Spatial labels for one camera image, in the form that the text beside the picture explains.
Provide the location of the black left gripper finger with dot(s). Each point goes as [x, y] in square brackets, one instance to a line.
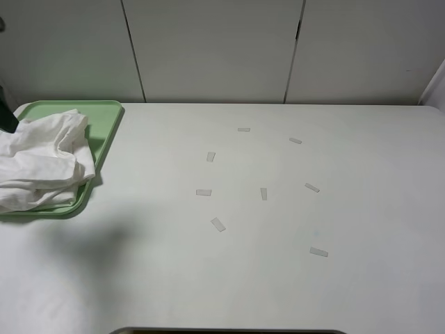
[8, 121]

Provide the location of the white short sleeve shirt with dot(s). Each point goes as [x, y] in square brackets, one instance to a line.
[44, 162]

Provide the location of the green plastic tray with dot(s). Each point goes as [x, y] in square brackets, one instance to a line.
[104, 117]

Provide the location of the clear tape marker centre lower left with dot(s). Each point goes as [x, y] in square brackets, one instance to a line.
[203, 192]

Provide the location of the clear tape marker centre bottom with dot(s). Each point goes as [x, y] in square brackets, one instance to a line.
[218, 224]

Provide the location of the clear tape marker upper right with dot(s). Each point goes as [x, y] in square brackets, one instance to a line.
[294, 140]

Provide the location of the clear tape marker middle right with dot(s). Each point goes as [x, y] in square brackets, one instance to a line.
[313, 188]

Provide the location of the clear tape marker lower right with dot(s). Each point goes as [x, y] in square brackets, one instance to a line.
[318, 252]

